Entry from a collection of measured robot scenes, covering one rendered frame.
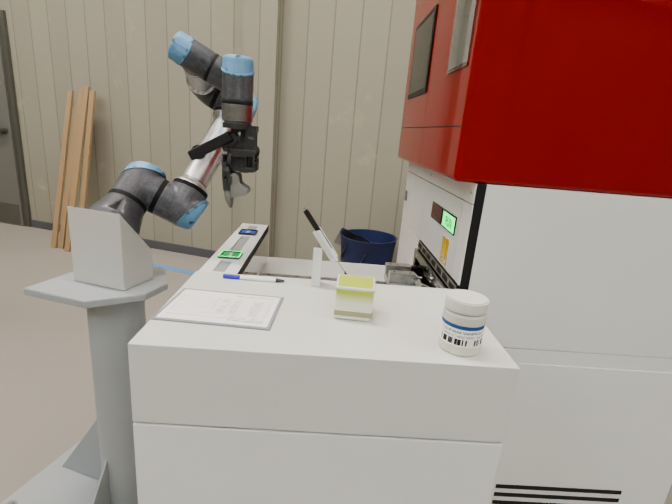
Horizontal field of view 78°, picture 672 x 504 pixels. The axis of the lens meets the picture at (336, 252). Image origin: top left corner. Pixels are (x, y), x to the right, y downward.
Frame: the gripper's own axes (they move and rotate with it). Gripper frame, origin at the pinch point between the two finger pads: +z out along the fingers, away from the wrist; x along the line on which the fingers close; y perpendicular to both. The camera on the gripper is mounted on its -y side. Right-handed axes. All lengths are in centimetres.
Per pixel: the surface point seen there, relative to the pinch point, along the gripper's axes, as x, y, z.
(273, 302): -31.1, 16.4, 13.7
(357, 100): 250, 46, -45
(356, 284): -34.9, 32.3, 7.2
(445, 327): -45, 47, 10
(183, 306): -35.8, 0.1, 13.7
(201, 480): -50, 7, 40
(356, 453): -50, 34, 32
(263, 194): 262, -29, 40
